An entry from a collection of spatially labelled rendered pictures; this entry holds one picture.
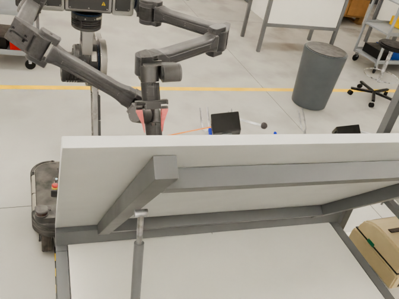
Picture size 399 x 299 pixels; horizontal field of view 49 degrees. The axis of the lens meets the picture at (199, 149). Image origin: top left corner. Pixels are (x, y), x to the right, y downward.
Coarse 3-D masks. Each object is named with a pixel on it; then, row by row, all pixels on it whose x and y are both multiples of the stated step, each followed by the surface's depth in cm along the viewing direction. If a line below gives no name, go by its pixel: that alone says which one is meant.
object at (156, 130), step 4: (148, 124) 151; (156, 124) 151; (160, 124) 153; (148, 128) 151; (152, 128) 151; (156, 128) 151; (160, 128) 152; (148, 132) 151; (152, 132) 150; (156, 132) 151; (160, 132) 152
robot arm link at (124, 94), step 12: (48, 36) 138; (60, 48) 142; (36, 60) 141; (48, 60) 141; (60, 60) 142; (72, 60) 143; (72, 72) 144; (84, 72) 145; (96, 72) 147; (96, 84) 148; (108, 84) 148; (120, 84) 152; (120, 96) 151; (132, 96) 152
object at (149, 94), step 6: (144, 84) 133; (156, 84) 134; (144, 90) 134; (150, 90) 133; (156, 90) 134; (144, 96) 134; (150, 96) 134; (156, 96) 134; (138, 102) 133; (144, 102) 133; (150, 102) 134; (156, 102) 134; (162, 102) 135; (168, 102) 135
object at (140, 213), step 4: (136, 212) 89; (140, 212) 90; (144, 212) 90; (136, 216) 90; (140, 216) 90; (144, 216) 90; (140, 220) 90; (140, 224) 91; (140, 228) 91; (140, 232) 91; (140, 236) 92; (136, 240) 93; (140, 240) 92
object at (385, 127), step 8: (392, 104) 168; (392, 112) 168; (384, 120) 172; (392, 120) 170; (384, 128) 172; (392, 200) 172; (392, 208) 169; (344, 216) 197; (344, 224) 201; (392, 288) 185
